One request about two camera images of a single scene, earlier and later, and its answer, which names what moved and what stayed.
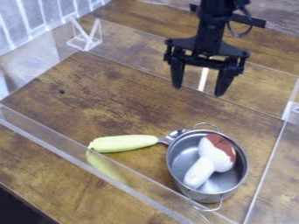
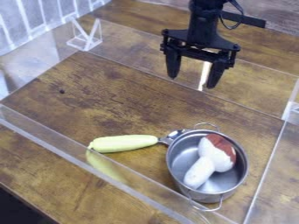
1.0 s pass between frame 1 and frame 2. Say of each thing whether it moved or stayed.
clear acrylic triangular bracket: stayed
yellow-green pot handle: stayed
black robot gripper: moved
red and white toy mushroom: stayed
